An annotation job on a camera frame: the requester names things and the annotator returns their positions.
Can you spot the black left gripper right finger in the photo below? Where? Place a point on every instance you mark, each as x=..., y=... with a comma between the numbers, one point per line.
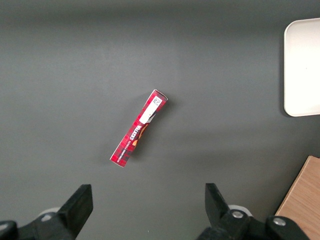
x=220, y=215

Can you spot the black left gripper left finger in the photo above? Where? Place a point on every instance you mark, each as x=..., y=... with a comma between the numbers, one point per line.
x=75, y=212

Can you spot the beige plastic tray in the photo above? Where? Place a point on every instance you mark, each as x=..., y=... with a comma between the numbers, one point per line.
x=302, y=67

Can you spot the wooden drawer cabinet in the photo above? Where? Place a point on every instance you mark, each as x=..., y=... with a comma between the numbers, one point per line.
x=302, y=200

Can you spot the red shortbread cookie box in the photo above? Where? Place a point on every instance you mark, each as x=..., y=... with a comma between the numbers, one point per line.
x=140, y=127

